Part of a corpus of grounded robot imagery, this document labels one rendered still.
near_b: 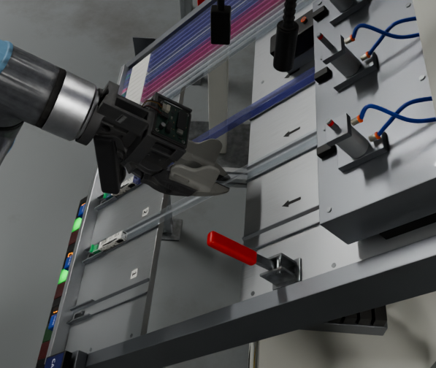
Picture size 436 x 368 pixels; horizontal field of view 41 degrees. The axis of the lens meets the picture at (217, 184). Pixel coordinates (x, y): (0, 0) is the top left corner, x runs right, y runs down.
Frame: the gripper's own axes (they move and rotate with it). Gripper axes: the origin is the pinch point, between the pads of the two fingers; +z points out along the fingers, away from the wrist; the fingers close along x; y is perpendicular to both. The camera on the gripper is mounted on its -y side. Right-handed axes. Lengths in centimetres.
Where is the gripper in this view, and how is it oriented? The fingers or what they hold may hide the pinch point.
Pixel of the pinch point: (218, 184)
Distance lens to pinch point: 79.3
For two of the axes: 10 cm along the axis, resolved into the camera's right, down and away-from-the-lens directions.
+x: 0.8, -8.0, 5.9
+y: 5.3, -4.7, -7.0
